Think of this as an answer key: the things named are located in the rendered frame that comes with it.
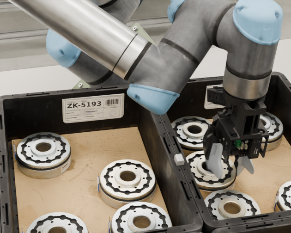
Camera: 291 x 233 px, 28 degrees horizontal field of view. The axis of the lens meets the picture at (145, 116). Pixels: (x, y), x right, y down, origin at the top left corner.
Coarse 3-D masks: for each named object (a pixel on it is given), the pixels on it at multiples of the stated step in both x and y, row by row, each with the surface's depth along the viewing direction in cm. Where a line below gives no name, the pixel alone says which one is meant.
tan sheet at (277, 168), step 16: (288, 144) 120; (256, 160) 116; (272, 160) 116; (288, 160) 116; (240, 176) 112; (256, 176) 112; (272, 176) 112; (288, 176) 113; (256, 192) 109; (272, 192) 109; (272, 208) 105
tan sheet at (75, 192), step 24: (72, 144) 117; (96, 144) 117; (120, 144) 118; (72, 168) 111; (96, 168) 111; (24, 192) 105; (48, 192) 106; (72, 192) 106; (96, 192) 106; (24, 216) 101; (96, 216) 102
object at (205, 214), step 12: (276, 72) 124; (192, 84) 119; (288, 84) 120; (168, 120) 108; (168, 132) 105; (192, 180) 96; (192, 192) 93; (204, 204) 91; (204, 216) 89; (252, 216) 90; (264, 216) 91; (276, 216) 90; (288, 216) 90; (204, 228) 89; (216, 228) 88
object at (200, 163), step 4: (200, 160) 109; (204, 160) 109; (200, 164) 108; (196, 168) 108; (200, 168) 108; (200, 172) 107; (204, 172) 107; (208, 172) 107; (212, 172) 107; (208, 176) 107; (212, 176) 107
